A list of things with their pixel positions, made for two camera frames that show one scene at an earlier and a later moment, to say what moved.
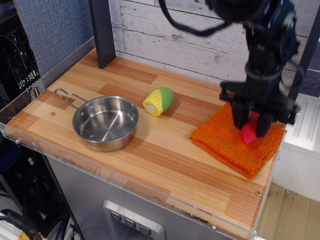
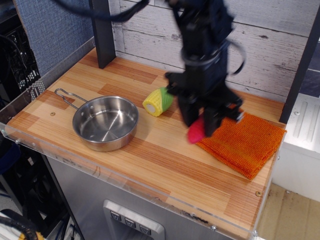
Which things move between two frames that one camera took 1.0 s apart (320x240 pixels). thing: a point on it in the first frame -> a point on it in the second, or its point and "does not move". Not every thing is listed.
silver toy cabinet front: x=102 y=209 does not move
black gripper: x=260 y=93 -> x=206 y=83
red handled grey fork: x=249 y=130 -> x=196 y=133
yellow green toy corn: x=158 y=100 does not move
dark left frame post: x=103 y=31 does not move
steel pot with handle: x=106 y=123 does not move
